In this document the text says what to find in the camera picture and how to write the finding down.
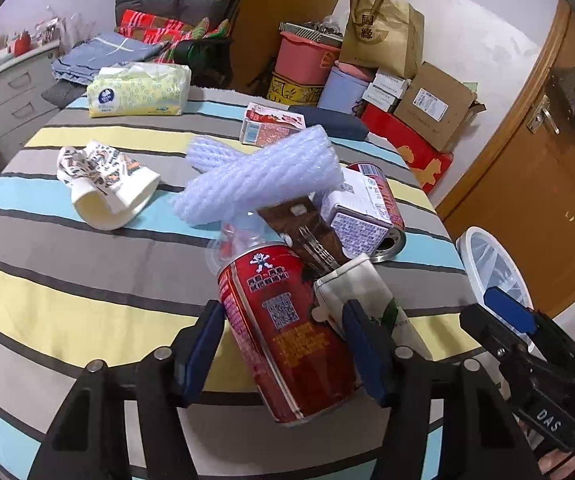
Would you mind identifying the purple and white carton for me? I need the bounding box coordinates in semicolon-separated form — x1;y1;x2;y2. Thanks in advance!
323;166;394;262

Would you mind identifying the red and white carton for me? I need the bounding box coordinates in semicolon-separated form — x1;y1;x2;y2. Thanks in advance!
239;102;309;149

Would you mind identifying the blue folded cloth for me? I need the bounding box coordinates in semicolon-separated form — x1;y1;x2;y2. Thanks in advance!
50;31;164;84

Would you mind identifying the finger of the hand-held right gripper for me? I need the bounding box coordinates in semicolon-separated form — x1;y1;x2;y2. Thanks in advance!
484;286;541;337
459;305;521;361

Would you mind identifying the stack of small white boxes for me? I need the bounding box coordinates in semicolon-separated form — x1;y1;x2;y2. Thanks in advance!
361;69;411;112

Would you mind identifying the striped tablecloth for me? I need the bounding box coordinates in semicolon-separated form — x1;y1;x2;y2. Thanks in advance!
0;85;473;480

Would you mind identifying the brown wrapper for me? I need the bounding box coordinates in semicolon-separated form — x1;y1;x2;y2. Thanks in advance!
256;197;354;272

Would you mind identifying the white trash bin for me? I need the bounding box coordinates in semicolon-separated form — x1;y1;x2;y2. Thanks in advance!
455;226;535;323

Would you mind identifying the grey drawer cabinet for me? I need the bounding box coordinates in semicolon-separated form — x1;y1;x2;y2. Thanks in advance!
0;41;64;172

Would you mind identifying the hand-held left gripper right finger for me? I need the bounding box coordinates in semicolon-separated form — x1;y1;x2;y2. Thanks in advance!
341;300;543;480

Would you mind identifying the metal door handle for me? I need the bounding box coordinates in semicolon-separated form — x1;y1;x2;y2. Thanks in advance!
526;94;561;135

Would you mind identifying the red drink can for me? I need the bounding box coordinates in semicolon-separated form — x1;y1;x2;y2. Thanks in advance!
216;242;364;427
345;161;408;264

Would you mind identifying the dark blue glasses case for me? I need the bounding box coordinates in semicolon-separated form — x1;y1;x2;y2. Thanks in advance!
287;104;371;141

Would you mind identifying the yellow patterned box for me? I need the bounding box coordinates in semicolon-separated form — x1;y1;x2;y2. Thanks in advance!
266;72;326;109

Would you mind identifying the wooden wardrobe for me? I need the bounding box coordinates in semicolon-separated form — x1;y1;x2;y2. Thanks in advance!
231;0;359;97

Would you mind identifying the brown paper bag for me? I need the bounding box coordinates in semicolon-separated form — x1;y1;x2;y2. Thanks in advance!
339;0;426;79

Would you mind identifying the black bag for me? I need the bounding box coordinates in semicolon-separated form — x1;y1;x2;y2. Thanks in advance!
174;37;234;92

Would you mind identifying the plaid bag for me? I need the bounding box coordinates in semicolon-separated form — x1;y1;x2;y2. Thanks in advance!
115;8;231;64

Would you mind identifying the clear plastic cup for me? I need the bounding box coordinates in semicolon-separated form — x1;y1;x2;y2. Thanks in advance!
206;209;291;273

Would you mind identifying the brown cardboard box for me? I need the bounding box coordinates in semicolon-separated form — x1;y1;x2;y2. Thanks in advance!
393;62;487;152

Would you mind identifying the pink plastic storage box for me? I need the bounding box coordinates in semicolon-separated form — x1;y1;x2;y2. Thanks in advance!
272;30;343;84

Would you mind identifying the yellow tissue pack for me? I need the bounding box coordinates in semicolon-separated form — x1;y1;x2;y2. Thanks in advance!
86;63;192;119

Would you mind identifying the patterned paper cup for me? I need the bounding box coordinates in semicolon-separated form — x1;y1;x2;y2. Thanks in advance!
56;141;162;232

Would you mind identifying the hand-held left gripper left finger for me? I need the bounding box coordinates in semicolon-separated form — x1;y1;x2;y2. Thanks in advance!
27;300;226;480

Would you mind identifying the clear plastic bin liner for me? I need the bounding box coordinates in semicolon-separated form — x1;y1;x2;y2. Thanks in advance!
467;232;528;306

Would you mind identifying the wooden door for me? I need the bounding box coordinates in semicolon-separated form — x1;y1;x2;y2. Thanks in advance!
436;0;575;322

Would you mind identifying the white and green carton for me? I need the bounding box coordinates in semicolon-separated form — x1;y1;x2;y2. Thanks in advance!
313;253;434;362

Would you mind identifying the red gift box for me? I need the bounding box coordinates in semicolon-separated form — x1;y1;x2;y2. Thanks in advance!
361;104;455;196

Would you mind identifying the lavender container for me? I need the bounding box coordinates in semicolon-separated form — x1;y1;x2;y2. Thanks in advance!
317;65;376;114

